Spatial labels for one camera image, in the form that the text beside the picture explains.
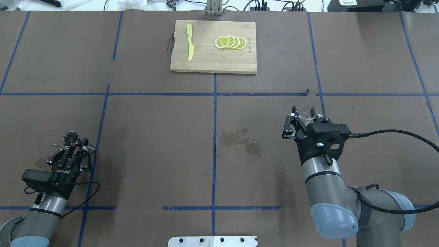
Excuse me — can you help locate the clear glass shaker cup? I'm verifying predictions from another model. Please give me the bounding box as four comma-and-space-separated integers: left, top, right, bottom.
296, 103, 318, 125

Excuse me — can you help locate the bamboo cutting board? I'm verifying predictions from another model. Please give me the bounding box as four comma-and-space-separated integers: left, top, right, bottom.
170, 20, 257, 74

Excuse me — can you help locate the steel measuring jigger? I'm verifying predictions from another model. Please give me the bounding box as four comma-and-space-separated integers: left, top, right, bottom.
61, 131, 96, 153

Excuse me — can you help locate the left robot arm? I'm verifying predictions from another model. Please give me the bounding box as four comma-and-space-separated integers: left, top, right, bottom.
1, 136, 96, 247

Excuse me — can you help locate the crumpled white tissue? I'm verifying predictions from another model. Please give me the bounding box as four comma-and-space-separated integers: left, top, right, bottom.
117, 0, 149, 11

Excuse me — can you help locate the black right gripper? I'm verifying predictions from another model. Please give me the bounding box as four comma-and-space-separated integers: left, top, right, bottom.
282, 106, 351, 165

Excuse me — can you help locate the aluminium frame post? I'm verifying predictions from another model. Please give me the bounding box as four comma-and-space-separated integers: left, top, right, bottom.
206, 0, 224, 16

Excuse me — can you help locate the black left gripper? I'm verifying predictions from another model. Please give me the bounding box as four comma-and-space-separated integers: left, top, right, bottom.
22, 139, 92, 200

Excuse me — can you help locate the yellow plastic knife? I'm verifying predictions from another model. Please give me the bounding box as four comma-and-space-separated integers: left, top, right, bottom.
186, 23, 195, 61

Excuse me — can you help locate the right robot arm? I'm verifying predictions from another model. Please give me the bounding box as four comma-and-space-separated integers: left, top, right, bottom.
282, 107, 416, 247

